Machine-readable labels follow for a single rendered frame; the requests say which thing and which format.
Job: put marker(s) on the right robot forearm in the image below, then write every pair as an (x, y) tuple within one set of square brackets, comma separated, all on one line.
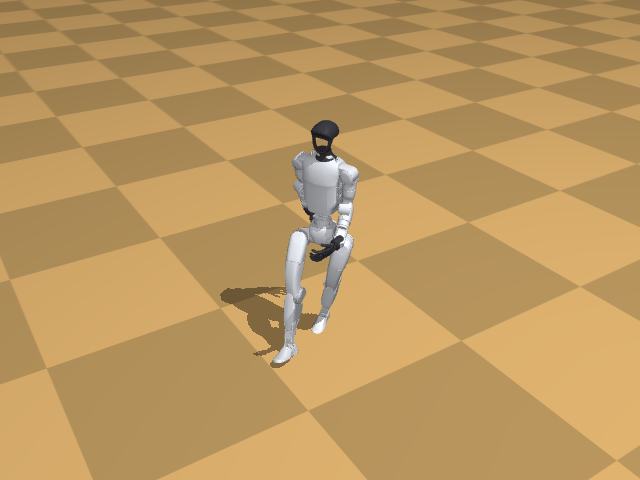
[(303, 202)]

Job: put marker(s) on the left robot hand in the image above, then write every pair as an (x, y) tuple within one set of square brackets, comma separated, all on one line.
[(328, 250)]

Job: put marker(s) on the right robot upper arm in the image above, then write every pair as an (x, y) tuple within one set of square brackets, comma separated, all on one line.
[(297, 163)]

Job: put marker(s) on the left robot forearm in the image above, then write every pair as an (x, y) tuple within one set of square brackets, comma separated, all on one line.
[(343, 224)]

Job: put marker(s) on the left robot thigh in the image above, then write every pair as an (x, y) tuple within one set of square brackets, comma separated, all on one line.
[(337, 263)]

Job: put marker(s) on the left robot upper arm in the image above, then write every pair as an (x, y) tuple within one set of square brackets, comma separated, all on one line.
[(349, 175)]

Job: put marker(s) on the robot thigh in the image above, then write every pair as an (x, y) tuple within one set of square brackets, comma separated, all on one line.
[(337, 263), (294, 263)]

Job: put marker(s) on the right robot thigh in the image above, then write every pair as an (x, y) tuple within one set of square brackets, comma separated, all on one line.
[(294, 263)]

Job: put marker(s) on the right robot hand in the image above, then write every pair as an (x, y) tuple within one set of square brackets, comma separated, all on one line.
[(309, 213)]

